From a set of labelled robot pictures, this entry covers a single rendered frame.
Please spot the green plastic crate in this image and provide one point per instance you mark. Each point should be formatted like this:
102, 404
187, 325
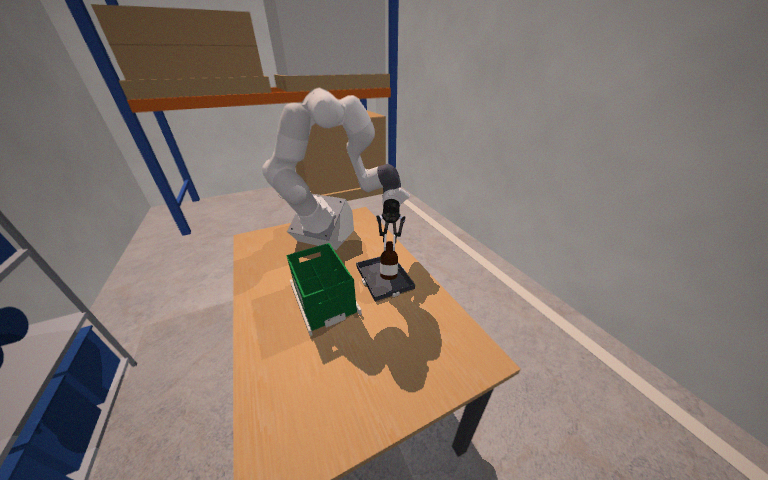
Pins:
323, 276

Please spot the brown glass bottle with white label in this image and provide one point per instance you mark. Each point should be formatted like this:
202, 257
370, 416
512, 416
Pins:
389, 262

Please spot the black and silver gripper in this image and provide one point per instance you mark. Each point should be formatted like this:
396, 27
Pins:
391, 208

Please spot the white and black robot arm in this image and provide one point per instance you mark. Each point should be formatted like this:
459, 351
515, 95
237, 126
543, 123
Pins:
291, 144

